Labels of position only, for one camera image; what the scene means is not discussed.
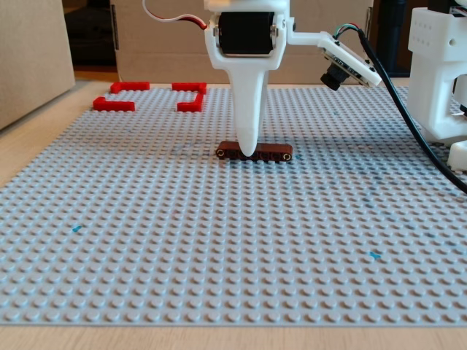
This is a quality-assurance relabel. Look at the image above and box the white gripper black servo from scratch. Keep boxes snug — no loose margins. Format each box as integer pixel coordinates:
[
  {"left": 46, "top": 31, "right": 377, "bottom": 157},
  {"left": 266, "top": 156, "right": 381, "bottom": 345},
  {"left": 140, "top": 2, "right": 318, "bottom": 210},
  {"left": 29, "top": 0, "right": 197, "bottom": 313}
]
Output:
[{"left": 204, "top": 0, "right": 295, "bottom": 158}]

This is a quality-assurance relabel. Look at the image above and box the brown lego beam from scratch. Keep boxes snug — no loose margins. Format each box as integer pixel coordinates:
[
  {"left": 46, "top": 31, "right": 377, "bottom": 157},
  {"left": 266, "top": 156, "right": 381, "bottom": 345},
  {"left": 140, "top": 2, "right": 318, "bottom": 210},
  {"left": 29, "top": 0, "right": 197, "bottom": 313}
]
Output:
[{"left": 215, "top": 141, "right": 294, "bottom": 163}]

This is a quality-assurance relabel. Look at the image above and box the red L-shaped lego beam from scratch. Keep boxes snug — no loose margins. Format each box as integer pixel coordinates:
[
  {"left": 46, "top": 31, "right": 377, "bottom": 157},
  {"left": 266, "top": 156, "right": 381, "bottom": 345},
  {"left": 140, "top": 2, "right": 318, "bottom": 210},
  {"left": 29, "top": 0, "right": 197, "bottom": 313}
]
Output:
[
  {"left": 109, "top": 81, "right": 150, "bottom": 93},
  {"left": 171, "top": 82, "right": 207, "bottom": 93},
  {"left": 93, "top": 96, "right": 136, "bottom": 112},
  {"left": 177, "top": 91, "right": 206, "bottom": 112}
]

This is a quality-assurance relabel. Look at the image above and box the grey lego baseplate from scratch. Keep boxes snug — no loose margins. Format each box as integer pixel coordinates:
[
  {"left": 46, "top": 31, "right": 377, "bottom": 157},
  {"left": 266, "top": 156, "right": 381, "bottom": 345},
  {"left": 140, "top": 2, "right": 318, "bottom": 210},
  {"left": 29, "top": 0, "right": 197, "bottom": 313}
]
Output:
[{"left": 0, "top": 85, "right": 467, "bottom": 327}]

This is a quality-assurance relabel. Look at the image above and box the large cardboard box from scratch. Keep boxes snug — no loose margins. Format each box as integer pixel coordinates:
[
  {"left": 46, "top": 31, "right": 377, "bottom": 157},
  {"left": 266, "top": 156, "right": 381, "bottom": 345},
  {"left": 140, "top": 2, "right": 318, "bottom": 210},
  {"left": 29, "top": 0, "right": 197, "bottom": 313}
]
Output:
[{"left": 111, "top": 0, "right": 413, "bottom": 85}]

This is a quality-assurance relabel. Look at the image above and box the cardboard box with plain side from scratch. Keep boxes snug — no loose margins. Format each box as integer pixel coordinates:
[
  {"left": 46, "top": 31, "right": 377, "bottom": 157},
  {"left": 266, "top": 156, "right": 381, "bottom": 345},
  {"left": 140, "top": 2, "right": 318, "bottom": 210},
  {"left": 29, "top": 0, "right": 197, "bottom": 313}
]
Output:
[{"left": 0, "top": 0, "right": 76, "bottom": 131}]

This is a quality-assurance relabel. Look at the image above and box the wrist camera on white mount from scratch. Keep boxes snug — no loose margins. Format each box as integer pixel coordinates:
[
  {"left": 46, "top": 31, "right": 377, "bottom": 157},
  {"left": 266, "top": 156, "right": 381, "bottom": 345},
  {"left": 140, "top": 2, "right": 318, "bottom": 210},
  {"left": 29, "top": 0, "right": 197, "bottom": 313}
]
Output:
[{"left": 290, "top": 31, "right": 383, "bottom": 92}]

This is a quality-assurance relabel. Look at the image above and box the red white black servo wire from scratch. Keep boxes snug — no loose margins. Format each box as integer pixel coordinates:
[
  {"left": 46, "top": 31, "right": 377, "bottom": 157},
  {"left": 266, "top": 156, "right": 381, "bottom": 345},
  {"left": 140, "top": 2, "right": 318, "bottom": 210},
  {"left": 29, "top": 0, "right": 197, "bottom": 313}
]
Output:
[{"left": 142, "top": 0, "right": 209, "bottom": 30}]

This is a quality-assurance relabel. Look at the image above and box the black camera cable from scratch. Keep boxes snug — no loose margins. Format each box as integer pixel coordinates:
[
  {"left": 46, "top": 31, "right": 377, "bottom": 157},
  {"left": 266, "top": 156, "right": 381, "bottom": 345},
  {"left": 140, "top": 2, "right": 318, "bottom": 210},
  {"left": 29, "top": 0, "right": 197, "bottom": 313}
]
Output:
[{"left": 333, "top": 23, "right": 467, "bottom": 194}]

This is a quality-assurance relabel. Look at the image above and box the black upright post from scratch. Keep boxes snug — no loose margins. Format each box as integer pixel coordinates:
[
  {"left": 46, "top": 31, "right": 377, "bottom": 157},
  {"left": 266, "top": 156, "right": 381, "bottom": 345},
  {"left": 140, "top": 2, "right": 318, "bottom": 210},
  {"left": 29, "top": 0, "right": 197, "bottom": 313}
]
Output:
[{"left": 375, "top": 0, "right": 409, "bottom": 74}]

